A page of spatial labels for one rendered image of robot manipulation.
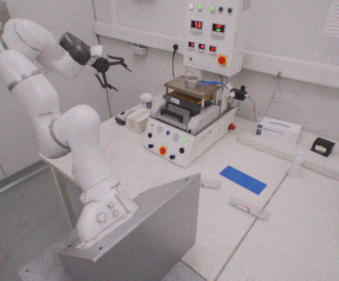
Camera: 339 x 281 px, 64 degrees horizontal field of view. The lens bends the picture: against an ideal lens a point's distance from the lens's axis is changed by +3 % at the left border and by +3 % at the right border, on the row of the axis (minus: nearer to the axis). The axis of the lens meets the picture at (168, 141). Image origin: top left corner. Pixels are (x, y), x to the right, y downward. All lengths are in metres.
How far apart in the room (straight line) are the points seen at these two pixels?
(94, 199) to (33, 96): 0.36
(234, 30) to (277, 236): 0.99
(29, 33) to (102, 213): 0.60
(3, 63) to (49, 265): 0.72
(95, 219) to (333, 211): 1.05
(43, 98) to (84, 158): 0.22
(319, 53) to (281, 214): 0.90
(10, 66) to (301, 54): 1.44
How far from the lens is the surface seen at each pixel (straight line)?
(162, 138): 1.52
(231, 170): 1.49
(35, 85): 0.91
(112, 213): 0.86
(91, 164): 0.86
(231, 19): 1.50
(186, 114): 1.48
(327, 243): 1.31
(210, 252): 1.14
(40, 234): 2.32
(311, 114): 1.85
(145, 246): 0.83
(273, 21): 1.78
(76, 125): 0.84
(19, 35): 1.00
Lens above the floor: 1.70
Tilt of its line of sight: 35 degrees down
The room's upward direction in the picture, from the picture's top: straight up
